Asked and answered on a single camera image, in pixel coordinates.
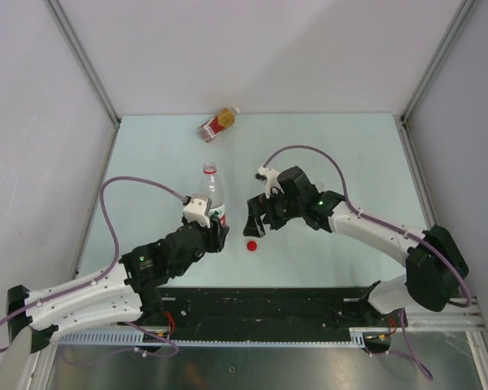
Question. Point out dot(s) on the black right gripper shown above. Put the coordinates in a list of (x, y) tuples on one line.
[(258, 206)]

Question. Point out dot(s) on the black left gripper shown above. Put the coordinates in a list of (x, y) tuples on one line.
[(215, 235)]

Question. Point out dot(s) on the red bottle cap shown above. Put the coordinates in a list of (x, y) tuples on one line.
[(251, 245)]

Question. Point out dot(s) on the red-labelled clear water bottle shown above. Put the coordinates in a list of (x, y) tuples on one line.
[(211, 186)]

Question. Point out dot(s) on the yellow tea bottle red label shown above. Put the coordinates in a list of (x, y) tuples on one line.
[(218, 123)]

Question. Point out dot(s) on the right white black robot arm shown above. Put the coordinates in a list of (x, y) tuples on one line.
[(435, 268)]

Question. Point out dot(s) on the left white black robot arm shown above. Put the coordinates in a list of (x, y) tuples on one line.
[(127, 292)]

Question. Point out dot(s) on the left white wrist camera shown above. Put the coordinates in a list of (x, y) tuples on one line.
[(196, 209)]

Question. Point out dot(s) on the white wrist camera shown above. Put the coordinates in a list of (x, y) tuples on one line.
[(196, 209), (269, 177)]

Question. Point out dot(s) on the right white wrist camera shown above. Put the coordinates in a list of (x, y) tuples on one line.
[(269, 177)]

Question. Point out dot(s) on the black mounting base rail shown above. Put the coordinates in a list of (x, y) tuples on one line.
[(279, 310)]

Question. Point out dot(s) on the grey slotted cable duct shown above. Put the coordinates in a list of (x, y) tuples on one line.
[(320, 338)]

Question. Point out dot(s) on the left aluminium frame post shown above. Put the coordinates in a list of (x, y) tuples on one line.
[(75, 46)]

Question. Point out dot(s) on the aluminium frame post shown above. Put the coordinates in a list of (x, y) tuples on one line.
[(454, 29), (75, 46)]

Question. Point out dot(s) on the right aluminium frame post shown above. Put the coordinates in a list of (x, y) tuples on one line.
[(454, 29)]

